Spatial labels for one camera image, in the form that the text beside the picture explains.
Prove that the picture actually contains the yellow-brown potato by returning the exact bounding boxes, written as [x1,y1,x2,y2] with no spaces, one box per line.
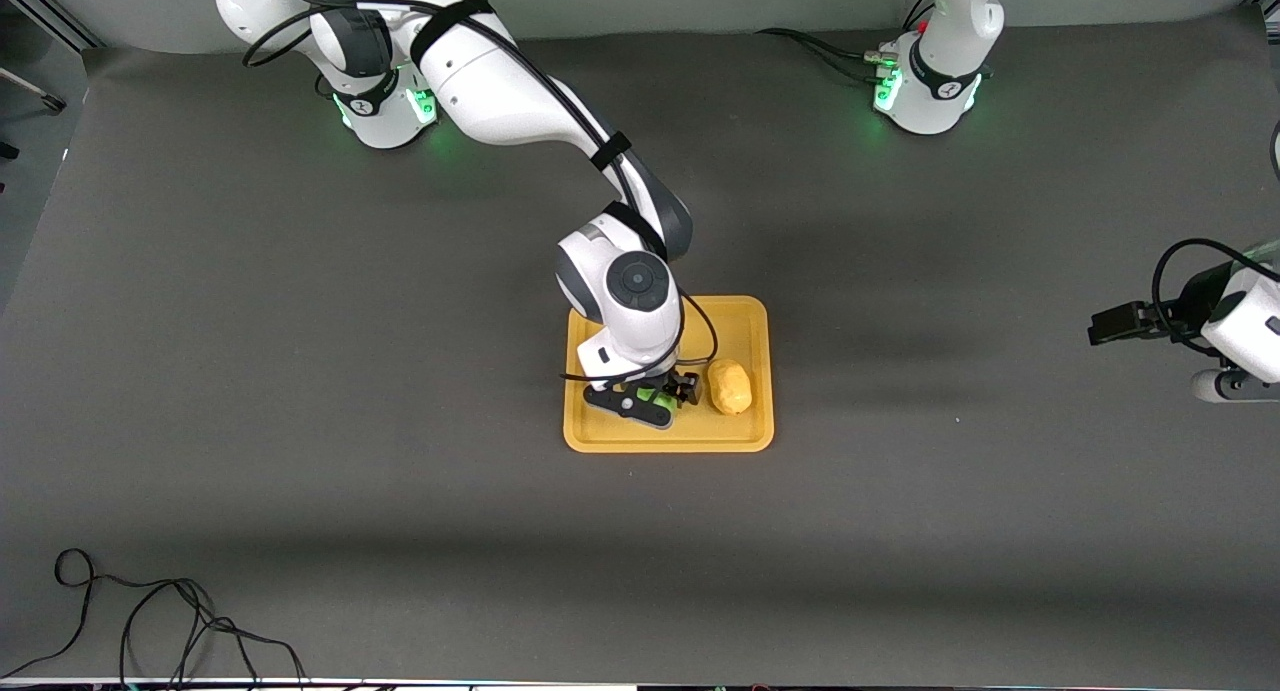
[707,359,753,416]

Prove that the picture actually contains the yellow rectangular plastic tray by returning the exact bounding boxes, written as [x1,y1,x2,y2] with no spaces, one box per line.
[563,295,776,454]

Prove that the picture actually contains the dark grey table cloth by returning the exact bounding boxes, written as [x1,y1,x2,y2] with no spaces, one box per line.
[0,11,1280,684]

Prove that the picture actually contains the thin grey rod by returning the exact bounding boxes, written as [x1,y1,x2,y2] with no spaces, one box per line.
[0,66,66,112]

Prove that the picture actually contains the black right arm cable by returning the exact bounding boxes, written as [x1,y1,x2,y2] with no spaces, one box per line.
[245,0,719,384]

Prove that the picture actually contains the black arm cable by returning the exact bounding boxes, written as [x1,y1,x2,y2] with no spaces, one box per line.
[245,0,719,384]
[1152,121,1280,352]

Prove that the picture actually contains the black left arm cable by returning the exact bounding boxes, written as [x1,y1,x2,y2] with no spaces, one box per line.
[1152,121,1280,352]

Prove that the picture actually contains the black left base cables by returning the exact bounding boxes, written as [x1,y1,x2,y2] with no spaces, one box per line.
[755,0,936,84]

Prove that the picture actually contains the thin black loose cable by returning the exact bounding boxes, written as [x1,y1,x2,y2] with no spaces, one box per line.
[0,549,306,687]

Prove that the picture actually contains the aluminium frame profile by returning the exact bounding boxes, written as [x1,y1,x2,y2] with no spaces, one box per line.
[0,0,101,52]

